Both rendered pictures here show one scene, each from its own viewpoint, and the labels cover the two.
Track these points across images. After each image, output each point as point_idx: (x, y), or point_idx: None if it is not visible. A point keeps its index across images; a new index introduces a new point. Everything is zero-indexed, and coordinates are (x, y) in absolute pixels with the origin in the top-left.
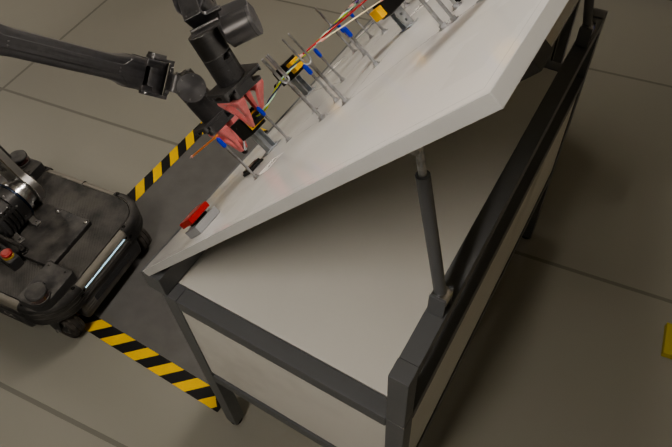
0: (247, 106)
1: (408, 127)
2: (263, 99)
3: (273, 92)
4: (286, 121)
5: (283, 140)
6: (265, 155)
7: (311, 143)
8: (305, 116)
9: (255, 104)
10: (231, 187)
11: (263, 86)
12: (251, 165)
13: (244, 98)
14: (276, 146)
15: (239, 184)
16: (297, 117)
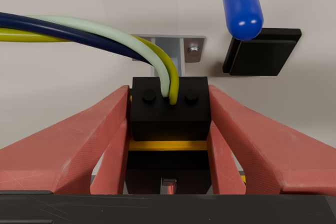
0: (246, 128)
1: None
2: (87, 109)
3: (18, 32)
4: (16, 139)
5: None
6: (202, 45)
7: None
8: None
9: (115, 152)
10: (280, 100)
11: (14, 142)
12: (279, 43)
13: (279, 168)
14: (175, 13)
15: (328, 49)
16: (6, 80)
